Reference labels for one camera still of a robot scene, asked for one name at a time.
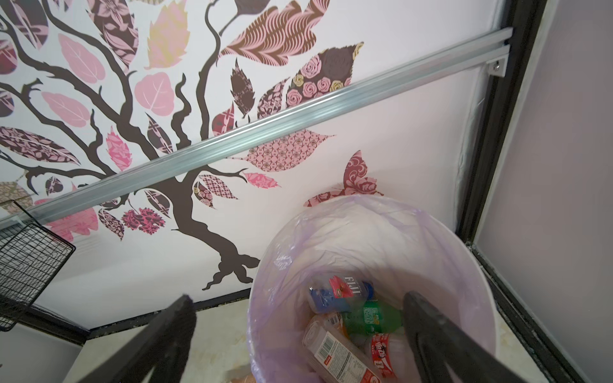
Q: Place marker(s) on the clear bottle pink blue label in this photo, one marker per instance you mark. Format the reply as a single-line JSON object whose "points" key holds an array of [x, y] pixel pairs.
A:
{"points": [[338, 292]]}

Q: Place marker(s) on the black wire basket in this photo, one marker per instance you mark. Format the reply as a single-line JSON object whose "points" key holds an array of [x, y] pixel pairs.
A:
{"points": [[31, 256]]}

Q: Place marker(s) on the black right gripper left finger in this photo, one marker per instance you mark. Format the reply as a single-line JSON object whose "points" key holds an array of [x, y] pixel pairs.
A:
{"points": [[159, 353]]}

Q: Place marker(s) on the white bin purple bag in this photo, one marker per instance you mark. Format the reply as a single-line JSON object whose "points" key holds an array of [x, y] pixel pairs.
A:
{"points": [[396, 247]]}

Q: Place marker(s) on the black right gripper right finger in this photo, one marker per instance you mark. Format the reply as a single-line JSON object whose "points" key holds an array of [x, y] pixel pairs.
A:
{"points": [[442, 350]]}

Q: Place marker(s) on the clear bottle green white label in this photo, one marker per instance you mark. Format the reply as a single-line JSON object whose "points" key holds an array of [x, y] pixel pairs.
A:
{"points": [[333, 357]]}

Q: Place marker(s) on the green Sprite bottle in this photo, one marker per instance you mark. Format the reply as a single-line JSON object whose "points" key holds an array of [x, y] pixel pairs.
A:
{"points": [[373, 317]]}

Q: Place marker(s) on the aluminium rail back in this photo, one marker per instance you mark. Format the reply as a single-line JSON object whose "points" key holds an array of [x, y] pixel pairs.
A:
{"points": [[482, 50]]}

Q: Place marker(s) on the clear bottle red label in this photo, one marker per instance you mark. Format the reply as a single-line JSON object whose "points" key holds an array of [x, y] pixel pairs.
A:
{"points": [[391, 354]]}

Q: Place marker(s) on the brown Nescafe coffee bottle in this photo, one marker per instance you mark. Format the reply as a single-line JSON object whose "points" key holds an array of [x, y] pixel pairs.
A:
{"points": [[336, 320]]}

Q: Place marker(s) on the black right corner post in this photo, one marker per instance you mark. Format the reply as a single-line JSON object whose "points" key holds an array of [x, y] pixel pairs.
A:
{"points": [[504, 96]]}

